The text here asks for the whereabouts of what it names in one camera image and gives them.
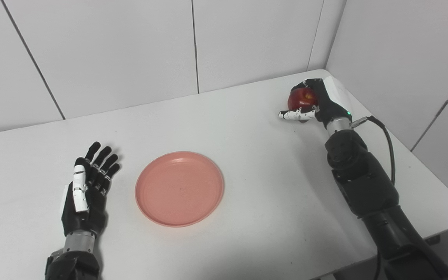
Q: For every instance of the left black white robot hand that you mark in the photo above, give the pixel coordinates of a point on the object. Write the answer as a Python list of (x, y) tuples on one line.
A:
[(91, 206)]

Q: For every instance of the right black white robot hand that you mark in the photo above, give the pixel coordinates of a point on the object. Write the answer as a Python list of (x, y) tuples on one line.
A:
[(331, 105)]

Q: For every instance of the red apple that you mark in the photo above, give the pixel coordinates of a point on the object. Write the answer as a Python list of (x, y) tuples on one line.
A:
[(300, 99)]

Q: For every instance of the pink plate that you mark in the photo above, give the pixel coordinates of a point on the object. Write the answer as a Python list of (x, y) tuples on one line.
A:
[(179, 188)]

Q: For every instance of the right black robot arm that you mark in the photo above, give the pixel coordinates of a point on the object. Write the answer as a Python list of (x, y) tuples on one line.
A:
[(368, 182)]

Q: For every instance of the black table frame bar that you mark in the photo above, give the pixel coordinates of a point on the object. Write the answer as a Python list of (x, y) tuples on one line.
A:
[(433, 240)]

